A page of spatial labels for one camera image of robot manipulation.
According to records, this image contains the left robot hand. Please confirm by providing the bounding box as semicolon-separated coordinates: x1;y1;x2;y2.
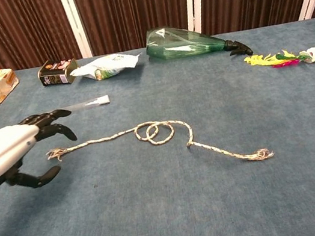
0;107;85;195

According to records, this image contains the white braided rope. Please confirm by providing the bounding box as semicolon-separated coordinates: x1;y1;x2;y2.
43;101;275;198

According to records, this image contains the black tin can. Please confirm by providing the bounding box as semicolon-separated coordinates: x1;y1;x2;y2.
35;55;82;90

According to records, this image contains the clear test tube white cap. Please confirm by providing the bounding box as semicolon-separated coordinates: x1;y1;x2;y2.
63;94;112;114

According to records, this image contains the white green snack bag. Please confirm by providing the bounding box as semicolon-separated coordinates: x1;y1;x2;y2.
67;49;145;87

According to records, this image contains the green spray bottle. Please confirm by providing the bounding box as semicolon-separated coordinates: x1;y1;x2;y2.
141;11;254;73

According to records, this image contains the colourful feather shuttlecock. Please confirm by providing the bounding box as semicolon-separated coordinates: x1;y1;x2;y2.
243;43;315;77

